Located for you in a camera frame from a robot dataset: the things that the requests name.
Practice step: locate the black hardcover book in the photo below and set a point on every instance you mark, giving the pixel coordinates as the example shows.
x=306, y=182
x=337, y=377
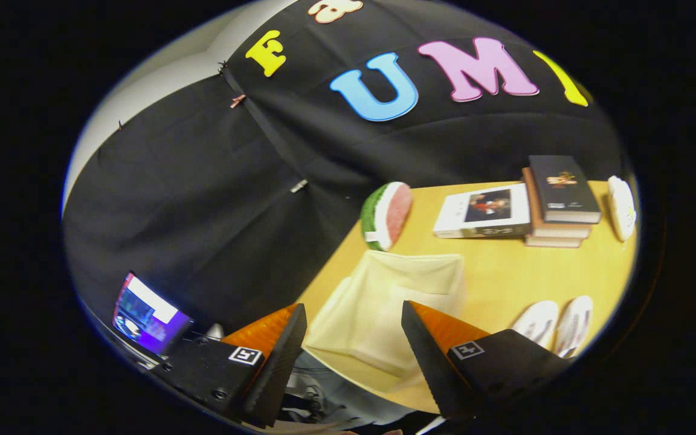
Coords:
x=562, y=187

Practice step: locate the white shoe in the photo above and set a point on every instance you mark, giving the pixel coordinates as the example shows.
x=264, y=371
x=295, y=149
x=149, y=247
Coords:
x=538, y=323
x=574, y=326

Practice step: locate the thin brown book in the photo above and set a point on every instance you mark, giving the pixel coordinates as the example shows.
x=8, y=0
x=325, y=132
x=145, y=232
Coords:
x=553, y=242

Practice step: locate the watermelon slice plush toy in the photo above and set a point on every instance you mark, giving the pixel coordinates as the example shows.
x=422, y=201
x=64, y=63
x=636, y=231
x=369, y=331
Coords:
x=387, y=214

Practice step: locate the pink cloth clip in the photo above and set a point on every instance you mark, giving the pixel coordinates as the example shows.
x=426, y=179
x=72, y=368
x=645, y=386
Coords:
x=238, y=100

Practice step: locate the white plush toy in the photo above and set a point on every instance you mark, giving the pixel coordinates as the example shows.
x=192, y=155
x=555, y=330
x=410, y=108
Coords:
x=621, y=205

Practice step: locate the white book with portrait cover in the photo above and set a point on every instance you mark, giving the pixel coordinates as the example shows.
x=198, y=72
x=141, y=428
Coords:
x=484, y=211

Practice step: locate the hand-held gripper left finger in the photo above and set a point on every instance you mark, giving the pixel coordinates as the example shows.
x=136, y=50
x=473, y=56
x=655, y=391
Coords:
x=272, y=380

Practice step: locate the beige fabric storage box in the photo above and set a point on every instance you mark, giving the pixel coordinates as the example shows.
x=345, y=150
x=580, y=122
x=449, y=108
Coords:
x=372, y=302

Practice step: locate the lit display screen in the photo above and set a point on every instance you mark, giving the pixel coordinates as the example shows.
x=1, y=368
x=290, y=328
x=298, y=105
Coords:
x=145, y=314

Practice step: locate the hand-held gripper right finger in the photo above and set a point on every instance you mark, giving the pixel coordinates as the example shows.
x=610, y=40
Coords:
x=435, y=368

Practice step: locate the silver cloth clip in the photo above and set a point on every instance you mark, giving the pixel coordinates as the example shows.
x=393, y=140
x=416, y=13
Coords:
x=298, y=186

